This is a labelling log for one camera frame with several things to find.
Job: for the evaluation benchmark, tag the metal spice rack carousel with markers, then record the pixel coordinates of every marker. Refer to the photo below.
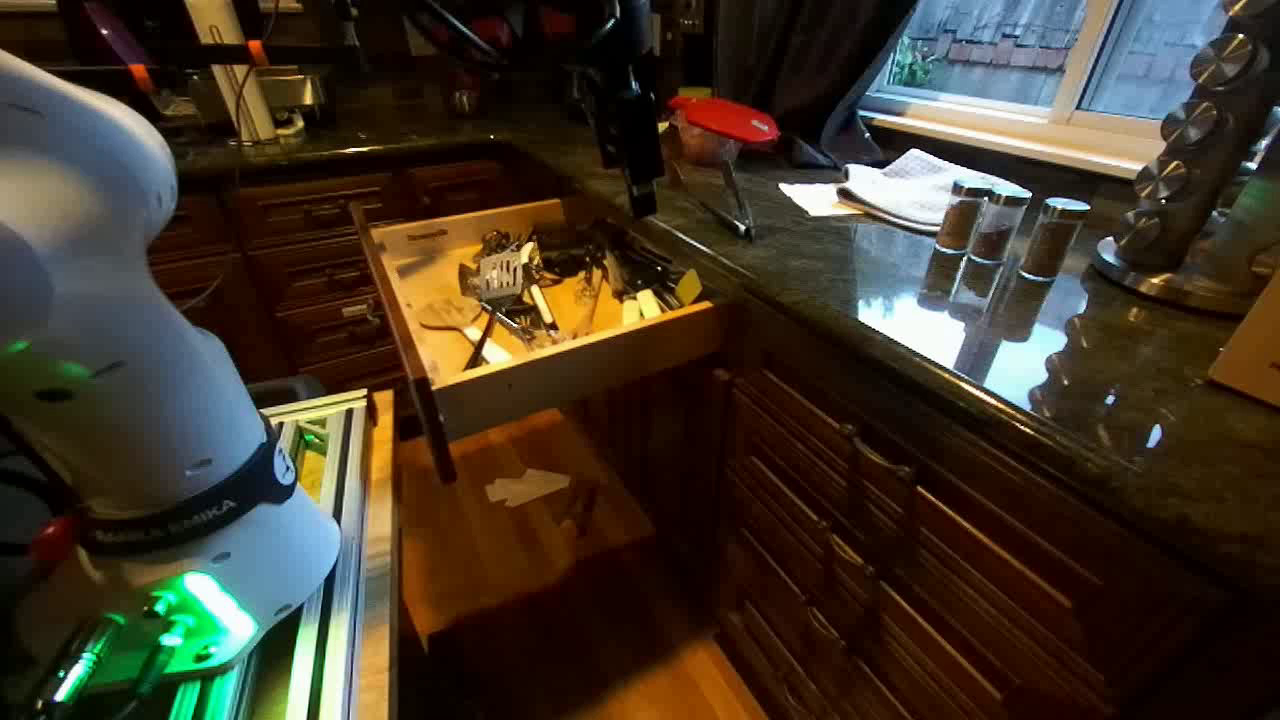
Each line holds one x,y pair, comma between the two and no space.
1200,120

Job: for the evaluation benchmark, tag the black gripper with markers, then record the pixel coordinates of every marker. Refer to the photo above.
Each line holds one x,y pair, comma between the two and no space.
626,67

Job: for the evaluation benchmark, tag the white paper sheet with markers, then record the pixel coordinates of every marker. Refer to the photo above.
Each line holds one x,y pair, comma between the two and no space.
814,203

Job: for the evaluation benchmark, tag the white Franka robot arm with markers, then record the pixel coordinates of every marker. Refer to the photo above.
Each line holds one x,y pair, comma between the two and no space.
106,264

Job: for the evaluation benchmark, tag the glass spice jar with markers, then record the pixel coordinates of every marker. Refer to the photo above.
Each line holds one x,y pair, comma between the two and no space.
1054,240
960,222
996,227

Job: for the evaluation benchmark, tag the white paper scrap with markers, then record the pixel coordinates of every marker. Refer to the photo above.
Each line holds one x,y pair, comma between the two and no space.
526,487

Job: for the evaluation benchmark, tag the tan cardboard sheet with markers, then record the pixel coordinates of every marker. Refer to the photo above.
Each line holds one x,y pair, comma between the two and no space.
1254,352

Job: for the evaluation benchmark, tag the white angled bar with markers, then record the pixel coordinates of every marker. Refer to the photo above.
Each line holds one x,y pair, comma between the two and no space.
234,72

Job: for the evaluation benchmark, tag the red lid clear container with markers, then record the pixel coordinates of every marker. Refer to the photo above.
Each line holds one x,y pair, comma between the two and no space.
726,120

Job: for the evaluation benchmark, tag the grey folded towel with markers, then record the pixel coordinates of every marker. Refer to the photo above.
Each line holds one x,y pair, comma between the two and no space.
923,185

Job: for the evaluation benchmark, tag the aluminium robot stand frame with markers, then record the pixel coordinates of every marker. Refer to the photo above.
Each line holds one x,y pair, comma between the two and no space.
341,561

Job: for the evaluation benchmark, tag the black utensils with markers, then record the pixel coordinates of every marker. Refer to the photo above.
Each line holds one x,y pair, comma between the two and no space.
502,274

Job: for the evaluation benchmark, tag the metal kitchen tongs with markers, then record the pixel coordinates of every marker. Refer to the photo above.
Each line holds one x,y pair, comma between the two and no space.
737,214

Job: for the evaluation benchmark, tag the white window frame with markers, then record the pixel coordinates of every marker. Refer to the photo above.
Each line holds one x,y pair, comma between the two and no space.
1003,132

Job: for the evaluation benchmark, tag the yellow utensil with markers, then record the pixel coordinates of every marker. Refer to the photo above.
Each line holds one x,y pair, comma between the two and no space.
690,284

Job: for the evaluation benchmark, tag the light wooden drawer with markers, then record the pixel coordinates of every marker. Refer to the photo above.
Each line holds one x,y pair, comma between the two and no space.
572,375

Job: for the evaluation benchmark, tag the dark curtain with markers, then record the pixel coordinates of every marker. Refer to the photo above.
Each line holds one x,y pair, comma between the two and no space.
801,53

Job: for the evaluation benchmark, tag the dark slatted wood cabinet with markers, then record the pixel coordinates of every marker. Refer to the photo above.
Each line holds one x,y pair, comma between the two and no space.
933,572

